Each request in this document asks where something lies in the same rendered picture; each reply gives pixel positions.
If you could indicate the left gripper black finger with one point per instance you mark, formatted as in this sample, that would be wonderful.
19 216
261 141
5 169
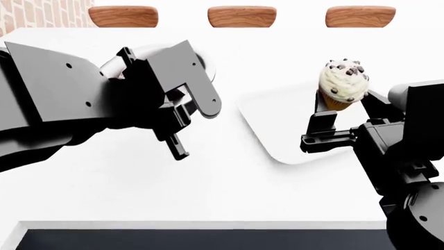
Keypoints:
177 148
125 56

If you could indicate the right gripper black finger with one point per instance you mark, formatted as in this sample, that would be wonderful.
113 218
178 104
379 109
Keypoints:
322 122
376 109

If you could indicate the chocolate chip frosted cupcake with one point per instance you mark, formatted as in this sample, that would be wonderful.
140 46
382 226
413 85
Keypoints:
341 80

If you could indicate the white rectangular tray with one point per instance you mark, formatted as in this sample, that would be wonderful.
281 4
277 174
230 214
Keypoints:
274 122

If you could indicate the wooden stool seat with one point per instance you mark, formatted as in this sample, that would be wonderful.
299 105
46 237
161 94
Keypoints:
360 17
242 17
123 17

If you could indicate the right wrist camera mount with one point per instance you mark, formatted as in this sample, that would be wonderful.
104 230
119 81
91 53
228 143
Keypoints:
425 99

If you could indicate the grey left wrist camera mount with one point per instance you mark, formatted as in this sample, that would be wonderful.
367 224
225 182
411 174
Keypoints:
187 67

